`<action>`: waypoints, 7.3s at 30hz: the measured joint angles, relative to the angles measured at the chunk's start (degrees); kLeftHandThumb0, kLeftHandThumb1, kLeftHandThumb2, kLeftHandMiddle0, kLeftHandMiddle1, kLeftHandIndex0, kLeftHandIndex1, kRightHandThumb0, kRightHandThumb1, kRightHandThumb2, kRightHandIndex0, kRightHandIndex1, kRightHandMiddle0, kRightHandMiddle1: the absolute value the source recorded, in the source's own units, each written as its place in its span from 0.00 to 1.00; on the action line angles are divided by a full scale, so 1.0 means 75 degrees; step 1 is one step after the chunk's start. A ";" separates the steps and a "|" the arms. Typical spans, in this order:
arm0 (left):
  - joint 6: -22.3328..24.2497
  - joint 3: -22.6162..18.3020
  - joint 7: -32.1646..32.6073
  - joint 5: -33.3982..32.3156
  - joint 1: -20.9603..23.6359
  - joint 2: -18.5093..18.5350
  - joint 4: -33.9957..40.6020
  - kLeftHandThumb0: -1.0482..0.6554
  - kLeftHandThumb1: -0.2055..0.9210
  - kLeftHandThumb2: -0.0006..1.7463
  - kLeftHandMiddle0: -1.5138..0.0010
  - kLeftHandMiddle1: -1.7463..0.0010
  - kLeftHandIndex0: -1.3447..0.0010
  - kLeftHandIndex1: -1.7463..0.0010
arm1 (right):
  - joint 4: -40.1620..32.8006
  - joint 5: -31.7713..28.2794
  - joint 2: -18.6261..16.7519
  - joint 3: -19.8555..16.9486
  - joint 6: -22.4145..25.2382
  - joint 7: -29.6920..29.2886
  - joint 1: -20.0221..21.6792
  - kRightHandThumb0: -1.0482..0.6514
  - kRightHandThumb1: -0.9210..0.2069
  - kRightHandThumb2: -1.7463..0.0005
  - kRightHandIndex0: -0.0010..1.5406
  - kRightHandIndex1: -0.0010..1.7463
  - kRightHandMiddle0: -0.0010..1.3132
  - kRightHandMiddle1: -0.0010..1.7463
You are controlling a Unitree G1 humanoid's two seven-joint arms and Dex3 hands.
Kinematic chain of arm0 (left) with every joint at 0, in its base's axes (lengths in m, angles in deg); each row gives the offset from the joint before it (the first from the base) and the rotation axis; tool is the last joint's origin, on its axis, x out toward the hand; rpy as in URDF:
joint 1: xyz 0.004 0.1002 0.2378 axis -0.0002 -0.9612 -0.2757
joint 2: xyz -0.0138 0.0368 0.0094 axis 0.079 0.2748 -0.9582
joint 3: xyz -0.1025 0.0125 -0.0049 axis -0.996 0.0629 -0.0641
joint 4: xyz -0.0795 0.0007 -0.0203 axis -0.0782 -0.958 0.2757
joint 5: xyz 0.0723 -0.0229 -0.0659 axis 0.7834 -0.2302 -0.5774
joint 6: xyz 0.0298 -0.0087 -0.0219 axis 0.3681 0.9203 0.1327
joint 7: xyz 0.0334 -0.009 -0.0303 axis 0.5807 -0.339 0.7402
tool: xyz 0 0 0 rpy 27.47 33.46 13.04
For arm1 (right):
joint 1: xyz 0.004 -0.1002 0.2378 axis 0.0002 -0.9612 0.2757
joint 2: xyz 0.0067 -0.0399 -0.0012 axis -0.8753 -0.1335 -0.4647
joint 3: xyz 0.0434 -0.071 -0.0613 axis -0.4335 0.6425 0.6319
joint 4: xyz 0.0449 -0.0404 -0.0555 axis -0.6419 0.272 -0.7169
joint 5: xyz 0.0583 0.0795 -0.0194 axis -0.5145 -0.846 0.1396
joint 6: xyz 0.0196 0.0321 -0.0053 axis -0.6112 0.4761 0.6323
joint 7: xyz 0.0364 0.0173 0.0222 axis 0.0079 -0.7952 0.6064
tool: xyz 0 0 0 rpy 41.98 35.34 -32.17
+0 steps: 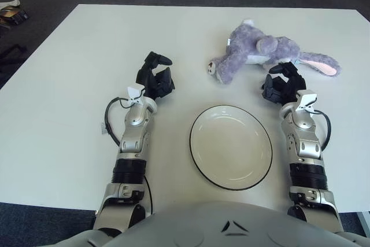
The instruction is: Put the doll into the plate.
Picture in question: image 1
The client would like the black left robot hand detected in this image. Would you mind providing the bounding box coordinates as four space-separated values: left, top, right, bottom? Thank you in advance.
135 51 177 99

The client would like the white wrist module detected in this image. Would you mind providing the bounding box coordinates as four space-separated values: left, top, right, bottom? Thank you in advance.
127 83 145 104
296 90 319 112

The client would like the black and yellow box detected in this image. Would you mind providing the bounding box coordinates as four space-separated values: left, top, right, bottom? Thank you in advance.
0 8 29 27

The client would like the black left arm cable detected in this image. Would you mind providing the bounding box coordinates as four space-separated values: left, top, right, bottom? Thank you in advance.
104 96 145 145

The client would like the white plate with black rim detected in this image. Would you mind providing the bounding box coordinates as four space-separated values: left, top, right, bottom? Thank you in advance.
189 104 273 191

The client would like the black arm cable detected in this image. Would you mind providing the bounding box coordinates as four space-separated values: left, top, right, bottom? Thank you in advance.
313 109 331 151
104 96 145 145

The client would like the purple plush rabbit doll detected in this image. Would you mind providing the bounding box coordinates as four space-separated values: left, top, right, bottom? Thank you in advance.
206 19 343 85

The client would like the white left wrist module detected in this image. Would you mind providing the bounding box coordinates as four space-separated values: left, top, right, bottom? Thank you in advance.
127 83 145 104

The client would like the white cloth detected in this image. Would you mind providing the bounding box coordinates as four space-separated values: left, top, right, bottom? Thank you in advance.
0 0 21 9

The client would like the grey robot torso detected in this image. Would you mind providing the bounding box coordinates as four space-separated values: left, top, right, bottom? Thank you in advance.
56 200 370 247

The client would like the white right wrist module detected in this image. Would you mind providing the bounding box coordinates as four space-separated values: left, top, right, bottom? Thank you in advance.
296 90 319 112

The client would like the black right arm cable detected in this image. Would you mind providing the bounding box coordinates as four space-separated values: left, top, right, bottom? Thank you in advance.
313 109 331 151

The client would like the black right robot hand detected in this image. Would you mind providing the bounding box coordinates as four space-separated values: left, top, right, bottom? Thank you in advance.
261 61 308 105

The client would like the black chair base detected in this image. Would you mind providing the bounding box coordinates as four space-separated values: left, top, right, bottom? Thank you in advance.
0 44 24 65

